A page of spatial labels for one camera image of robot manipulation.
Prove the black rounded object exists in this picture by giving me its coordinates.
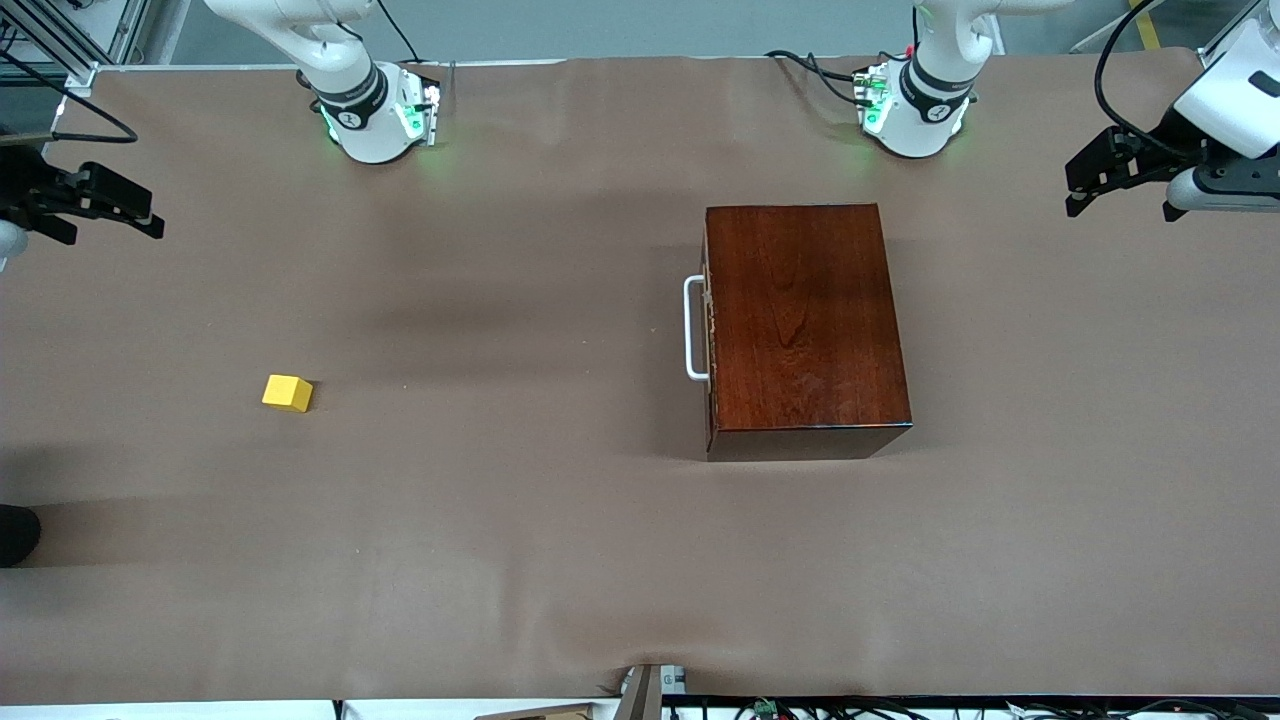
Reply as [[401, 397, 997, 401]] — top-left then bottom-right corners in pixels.
[[0, 505, 42, 568]]

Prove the yellow wooden block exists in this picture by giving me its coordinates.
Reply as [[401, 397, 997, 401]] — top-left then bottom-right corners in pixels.
[[262, 374, 314, 413]]

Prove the wooden drawer with white handle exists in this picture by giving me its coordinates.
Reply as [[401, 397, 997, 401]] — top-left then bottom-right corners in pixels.
[[683, 262, 717, 441]]

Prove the brown table mat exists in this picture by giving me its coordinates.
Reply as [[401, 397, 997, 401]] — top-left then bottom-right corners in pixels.
[[0, 45, 1280, 706]]

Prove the black base cable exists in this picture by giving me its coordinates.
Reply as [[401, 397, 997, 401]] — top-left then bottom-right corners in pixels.
[[375, 0, 423, 66], [765, 48, 881, 106]]

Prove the aluminium frame profile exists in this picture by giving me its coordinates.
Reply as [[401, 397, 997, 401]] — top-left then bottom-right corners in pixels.
[[0, 0, 151, 91], [1198, 0, 1251, 66]]

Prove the grey diagonal metal bar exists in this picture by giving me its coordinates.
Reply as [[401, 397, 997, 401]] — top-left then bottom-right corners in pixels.
[[1070, 0, 1181, 53]]

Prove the flat brown wooden piece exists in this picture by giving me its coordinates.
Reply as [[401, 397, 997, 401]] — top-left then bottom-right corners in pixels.
[[475, 703, 596, 720]]

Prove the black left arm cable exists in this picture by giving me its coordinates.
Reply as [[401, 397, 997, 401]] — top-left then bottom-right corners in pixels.
[[1093, 0, 1201, 161]]

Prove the dark wooden drawer cabinet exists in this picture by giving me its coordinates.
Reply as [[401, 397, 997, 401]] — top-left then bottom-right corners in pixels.
[[703, 203, 913, 463]]

